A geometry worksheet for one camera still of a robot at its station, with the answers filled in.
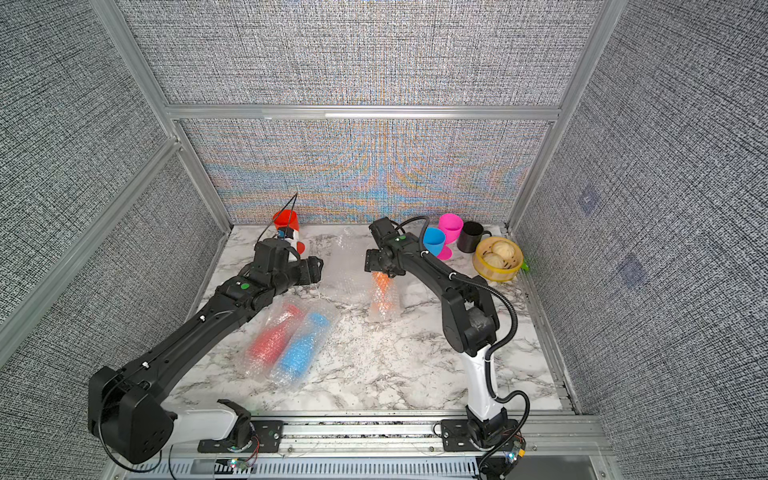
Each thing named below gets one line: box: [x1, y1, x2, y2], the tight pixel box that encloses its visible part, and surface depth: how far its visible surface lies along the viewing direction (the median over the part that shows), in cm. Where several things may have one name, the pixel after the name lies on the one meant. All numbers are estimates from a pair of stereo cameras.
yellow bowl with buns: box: [472, 236, 524, 282], surface depth 106 cm
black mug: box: [457, 221, 492, 253], surface depth 112 cm
